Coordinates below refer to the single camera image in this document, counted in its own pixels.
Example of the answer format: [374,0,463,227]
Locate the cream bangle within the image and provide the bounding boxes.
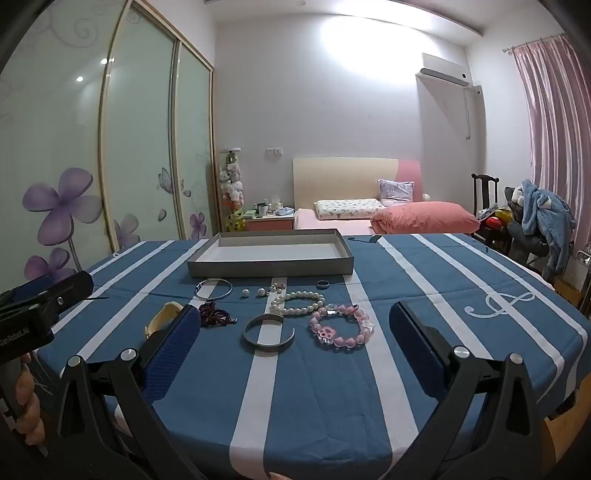
[144,300,184,340]

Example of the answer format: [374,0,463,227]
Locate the pink bead bracelet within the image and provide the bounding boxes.
[308,303,376,353]

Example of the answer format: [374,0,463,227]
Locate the flower print sliding wardrobe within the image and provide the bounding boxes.
[0,0,219,296]

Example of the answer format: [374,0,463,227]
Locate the person's left hand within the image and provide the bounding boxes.
[13,353,48,448]

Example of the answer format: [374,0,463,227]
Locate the thin silver bangle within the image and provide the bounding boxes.
[194,278,234,300]

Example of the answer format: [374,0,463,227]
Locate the pink nightstand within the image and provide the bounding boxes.
[244,214,296,232]

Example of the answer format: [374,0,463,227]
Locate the pink curtain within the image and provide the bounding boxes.
[512,31,591,289]

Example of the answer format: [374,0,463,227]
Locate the purple bead bracelet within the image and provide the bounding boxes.
[198,299,239,330]

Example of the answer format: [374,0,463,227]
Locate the white pearl bracelet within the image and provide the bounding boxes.
[270,290,327,319]

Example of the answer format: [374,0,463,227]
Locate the grey cardboard tray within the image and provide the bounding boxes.
[187,229,355,279]

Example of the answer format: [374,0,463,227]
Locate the purple pillow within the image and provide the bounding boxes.
[377,178,416,204]

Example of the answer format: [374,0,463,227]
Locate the air conditioner hose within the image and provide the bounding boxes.
[462,86,484,140]

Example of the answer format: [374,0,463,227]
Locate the blue striped tablecloth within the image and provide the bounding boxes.
[34,232,591,480]

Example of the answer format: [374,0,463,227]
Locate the blue fleece garment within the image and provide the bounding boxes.
[505,178,578,280]

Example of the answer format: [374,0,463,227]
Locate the white air conditioner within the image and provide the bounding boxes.
[417,52,472,89]

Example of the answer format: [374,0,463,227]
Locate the white patterned pillow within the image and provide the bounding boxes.
[313,198,382,221]

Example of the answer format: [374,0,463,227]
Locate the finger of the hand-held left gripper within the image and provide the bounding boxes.
[44,271,95,304]
[8,275,54,292]

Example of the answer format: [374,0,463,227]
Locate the curtain rod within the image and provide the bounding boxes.
[502,33,571,55]

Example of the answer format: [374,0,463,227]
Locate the folded pink quilt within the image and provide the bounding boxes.
[370,202,481,236]

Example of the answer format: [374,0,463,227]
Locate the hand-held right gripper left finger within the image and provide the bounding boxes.
[55,303,209,480]

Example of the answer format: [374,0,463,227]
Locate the column of plush toys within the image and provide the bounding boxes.
[219,148,246,232]

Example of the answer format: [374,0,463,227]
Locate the colourful toy balls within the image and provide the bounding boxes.
[479,207,514,232]

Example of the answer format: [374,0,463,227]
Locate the wide silver cuff bangle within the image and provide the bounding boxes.
[242,312,297,356]

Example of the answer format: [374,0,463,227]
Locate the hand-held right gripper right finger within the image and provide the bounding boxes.
[382,300,551,480]

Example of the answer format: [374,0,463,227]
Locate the bed with cream headboard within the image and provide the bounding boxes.
[293,157,481,236]

